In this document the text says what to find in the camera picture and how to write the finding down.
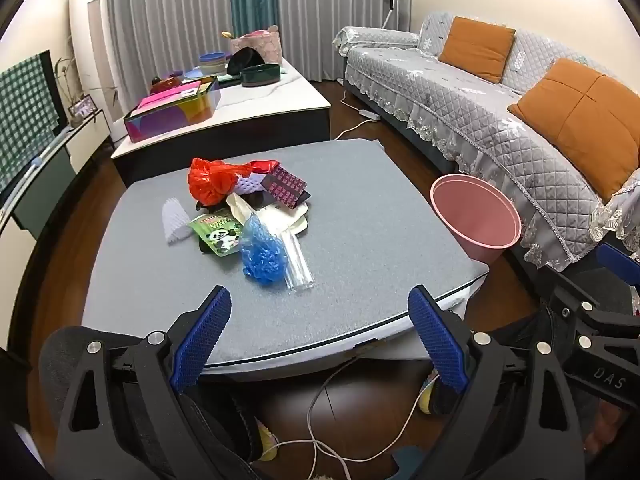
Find white power strip cable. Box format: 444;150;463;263
334;87;371;142

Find bamboo plant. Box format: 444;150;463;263
54;55;83;111

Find dark red teapot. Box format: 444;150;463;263
151;75;185;95

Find white and green TV cabinet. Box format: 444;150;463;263
0;110;113;281

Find beige side cabinet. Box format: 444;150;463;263
111;52;332;186

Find large orange cushion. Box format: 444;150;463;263
507;57;640;203

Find thin white cable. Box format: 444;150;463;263
272;355;431;480

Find stack of pastel bowls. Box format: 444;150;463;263
198;52;233;77

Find pink patterned bag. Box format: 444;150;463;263
230;24;282;66

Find green panda snack packet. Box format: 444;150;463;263
188;212;244;257

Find grey foam table mat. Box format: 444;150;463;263
80;139;491;376

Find small orange cushion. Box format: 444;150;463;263
439;16;517;85

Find black bowl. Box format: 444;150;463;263
226;46;265;77

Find photo frame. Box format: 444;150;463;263
68;95;96;128

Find red plastic bag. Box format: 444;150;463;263
188;157;251;207

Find colourful iridescent box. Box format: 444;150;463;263
123;77;222;143

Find grey curtain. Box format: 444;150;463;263
95;0;413;83

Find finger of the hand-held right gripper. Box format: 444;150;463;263
542;241;640;403

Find white floor lamp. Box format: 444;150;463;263
381;0;413;31

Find pastel patterned slipper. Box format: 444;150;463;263
417;370;446;416
255;417;281;463

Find purple foam pad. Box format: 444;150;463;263
234;172;267;197

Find white foam net sleeve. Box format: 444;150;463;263
161;198;195;245

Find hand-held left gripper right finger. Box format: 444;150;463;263
400;285;587;480

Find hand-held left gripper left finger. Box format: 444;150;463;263
54;285;236;480

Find clear plastic wrapper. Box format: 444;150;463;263
260;207;317;292

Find blue plastic bag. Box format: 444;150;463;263
238;212;290;286

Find dark red patterned box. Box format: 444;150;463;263
260;165;312;209

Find white packaging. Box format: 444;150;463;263
226;194;311;236

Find white standing air conditioner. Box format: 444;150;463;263
68;0;123;141

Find sofa with grey quilted cover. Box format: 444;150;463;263
332;10;640;273

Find green checked cloth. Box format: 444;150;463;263
0;52;61;193

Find dark green oval box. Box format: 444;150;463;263
241;63;281;87

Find pink plastic bin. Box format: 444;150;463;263
430;174;522;265

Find black television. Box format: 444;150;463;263
0;49;70;206

